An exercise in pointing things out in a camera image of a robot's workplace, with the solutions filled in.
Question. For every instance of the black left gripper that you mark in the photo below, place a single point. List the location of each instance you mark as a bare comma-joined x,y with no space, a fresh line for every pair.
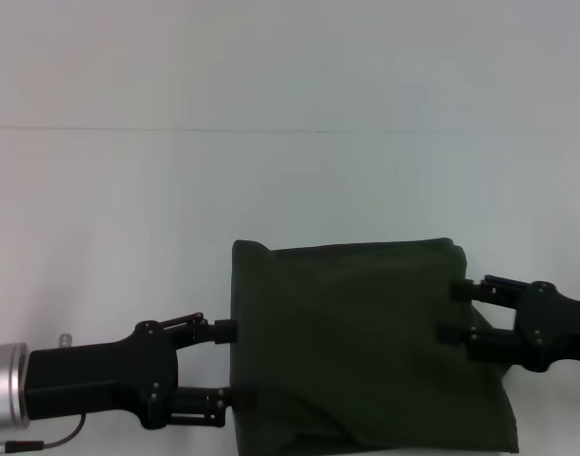
104,375

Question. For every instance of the dark green t-shirt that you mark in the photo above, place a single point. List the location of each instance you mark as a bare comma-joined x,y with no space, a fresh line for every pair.
366,342

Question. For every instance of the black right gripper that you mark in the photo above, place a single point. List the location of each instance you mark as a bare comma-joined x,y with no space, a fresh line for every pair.
551,328

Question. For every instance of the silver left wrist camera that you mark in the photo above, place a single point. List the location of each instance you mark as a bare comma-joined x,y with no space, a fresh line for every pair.
65,340

